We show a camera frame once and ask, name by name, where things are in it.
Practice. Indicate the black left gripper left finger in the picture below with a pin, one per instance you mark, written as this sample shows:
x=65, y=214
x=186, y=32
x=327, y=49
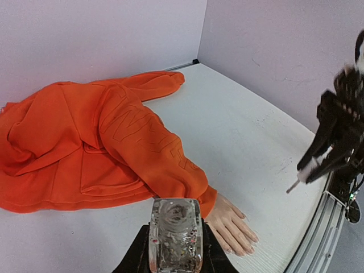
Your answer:
x=136, y=258

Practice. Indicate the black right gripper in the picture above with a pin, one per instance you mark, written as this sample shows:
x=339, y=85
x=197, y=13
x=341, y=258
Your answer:
x=341, y=123

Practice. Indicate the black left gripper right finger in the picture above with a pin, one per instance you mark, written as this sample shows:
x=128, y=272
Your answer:
x=214, y=258

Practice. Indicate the mannequin hand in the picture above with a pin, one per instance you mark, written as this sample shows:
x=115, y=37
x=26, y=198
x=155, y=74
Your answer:
x=227, y=224

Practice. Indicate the orange hoodie sweatshirt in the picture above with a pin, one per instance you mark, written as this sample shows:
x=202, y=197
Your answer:
x=72, y=146

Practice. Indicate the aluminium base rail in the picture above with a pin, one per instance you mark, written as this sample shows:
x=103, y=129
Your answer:
x=338, y=203

